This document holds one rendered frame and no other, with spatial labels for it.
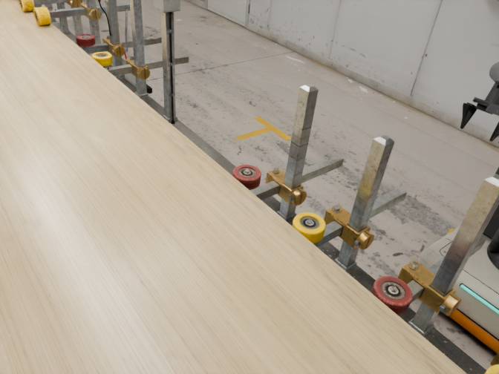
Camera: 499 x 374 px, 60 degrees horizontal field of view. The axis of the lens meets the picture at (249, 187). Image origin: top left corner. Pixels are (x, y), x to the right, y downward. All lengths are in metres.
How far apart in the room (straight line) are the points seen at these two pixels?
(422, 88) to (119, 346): 3.62
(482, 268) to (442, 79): 2.18
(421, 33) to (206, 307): 3.48
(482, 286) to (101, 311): 1.59
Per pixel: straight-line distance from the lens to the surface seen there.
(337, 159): 1.48
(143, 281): 0.91
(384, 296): 0.94
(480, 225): 0.95
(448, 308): 1.08
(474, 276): 2.09
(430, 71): 4.03
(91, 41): 2.18
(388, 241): 2.51
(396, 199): 1.34
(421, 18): 4.04
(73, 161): 1.27
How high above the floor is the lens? 1.58
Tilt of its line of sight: 36 degrees down
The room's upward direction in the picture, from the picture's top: 6 degrees clockwise
